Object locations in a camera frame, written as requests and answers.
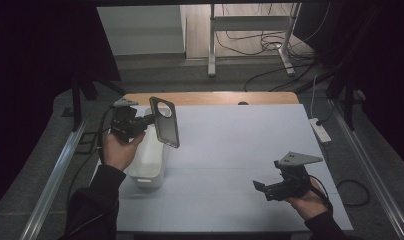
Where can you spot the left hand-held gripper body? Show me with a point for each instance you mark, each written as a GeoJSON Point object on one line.
{"type": "Point", "coordinates": [125, 121]}

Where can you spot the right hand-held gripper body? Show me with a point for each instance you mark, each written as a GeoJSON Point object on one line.
{"type": "Point", "coordinates": [295, 181]}

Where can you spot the transparent grey phone case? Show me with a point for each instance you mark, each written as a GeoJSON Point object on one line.
{"type": "Point", "coordinates": [168, 130]}

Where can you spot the white plastic bin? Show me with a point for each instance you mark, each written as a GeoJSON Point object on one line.
{"type": "Point", "coordinates": [150, 160]}

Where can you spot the person's right hand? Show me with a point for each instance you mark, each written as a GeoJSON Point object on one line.
{"type": "Point", "coordinates": [310, 203]}

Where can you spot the person's left hand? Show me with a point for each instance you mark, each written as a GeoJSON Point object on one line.
{"type": "Point", "coordinates": [118, 153]}

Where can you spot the white table cover board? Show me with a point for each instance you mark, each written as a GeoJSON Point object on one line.
{"type": "Point", "coordinates": [230, 150]}

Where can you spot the black metal stand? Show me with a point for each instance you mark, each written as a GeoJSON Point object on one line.
{"type": "Point", "coordinates": [348, 100]}
{"type": "Point", "coordinates": [76, 100]}

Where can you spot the white power strip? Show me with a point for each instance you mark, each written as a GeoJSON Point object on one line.
{"type": "Point", "coordinates": [320, 130]}

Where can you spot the white cabinet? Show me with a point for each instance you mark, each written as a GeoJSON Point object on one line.
{"type": "Point", "coordinates": [140, 30]}

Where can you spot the black curtain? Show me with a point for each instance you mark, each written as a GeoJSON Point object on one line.
{"type": "Point", "coordinates": [30, 83]}
{"type": "Point", "coordinates": [386, 66]}

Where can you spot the black square floor bracket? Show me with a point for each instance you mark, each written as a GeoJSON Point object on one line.
{"type": "Point", "coordinates": [79, 143]}

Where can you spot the aluminium rail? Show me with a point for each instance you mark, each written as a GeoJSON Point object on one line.
{"type": "Point", "coordinates": [373, 180]}
{"type": "Point", "coordinates": [53, 186]}

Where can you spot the white metal desk frame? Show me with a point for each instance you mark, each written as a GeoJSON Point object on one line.
{"type": "Point", "coordinates": [250, 23]}

